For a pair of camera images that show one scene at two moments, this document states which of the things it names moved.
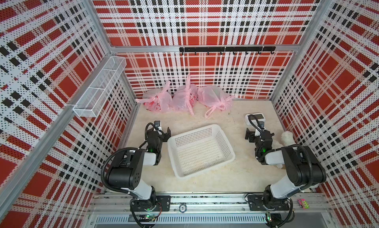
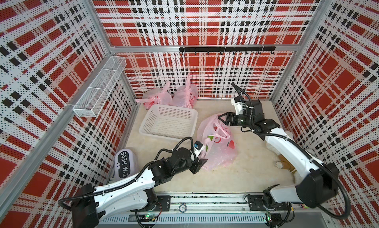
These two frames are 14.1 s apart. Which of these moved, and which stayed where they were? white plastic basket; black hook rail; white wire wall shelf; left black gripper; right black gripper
Moved: right black gripper; left black gripper; white plastic basket
Stayed: black hook rail; white wire wall shelf
